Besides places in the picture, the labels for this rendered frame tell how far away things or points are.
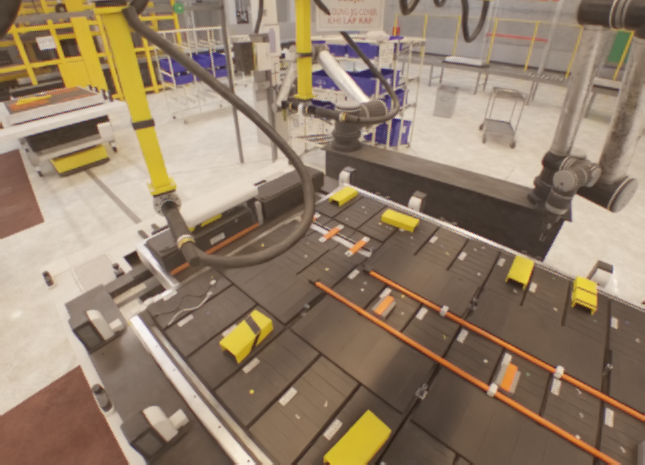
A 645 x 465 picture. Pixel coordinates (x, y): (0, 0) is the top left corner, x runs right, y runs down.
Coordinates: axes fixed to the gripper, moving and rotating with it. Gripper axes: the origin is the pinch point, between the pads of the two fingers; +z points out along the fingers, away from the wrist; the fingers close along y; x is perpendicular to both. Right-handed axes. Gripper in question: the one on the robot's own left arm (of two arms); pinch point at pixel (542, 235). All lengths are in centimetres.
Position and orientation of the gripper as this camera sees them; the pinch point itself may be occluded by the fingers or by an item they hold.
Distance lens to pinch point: 194.4
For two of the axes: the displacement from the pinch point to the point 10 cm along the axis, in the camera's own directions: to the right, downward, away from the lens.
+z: 0.0, 8.2, 5.7
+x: -8.2, -3.3, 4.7
